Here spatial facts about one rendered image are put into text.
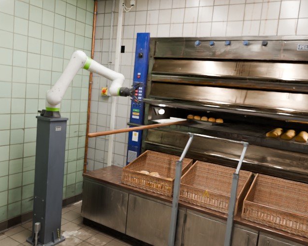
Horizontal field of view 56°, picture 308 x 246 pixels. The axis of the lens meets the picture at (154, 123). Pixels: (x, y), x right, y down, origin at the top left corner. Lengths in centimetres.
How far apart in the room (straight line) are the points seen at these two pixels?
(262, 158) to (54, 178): 192
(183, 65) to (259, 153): 117
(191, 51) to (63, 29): 144
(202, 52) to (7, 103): 197
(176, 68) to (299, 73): 118
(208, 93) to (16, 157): 203
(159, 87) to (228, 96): 77
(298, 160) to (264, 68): 87
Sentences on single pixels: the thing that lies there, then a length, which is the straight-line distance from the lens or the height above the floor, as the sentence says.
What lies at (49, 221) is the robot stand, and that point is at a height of 24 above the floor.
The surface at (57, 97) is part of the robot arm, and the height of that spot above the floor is 139.
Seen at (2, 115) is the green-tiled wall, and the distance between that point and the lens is 306.
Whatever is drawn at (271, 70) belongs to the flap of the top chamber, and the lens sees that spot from 282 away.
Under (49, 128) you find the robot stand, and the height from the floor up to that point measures 111.
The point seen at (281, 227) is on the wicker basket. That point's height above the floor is 60.
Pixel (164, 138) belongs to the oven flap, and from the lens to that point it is 317.
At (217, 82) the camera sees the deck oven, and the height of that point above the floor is 166.
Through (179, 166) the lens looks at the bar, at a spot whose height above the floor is 91.
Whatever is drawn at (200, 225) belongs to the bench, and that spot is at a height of 44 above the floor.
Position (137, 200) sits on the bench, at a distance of 282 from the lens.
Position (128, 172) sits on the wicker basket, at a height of 71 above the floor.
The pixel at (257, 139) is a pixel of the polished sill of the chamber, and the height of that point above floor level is 116.
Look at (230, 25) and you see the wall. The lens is 298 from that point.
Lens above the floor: 153
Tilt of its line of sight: 7 degrees down
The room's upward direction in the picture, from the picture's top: 5 degrees clockwise
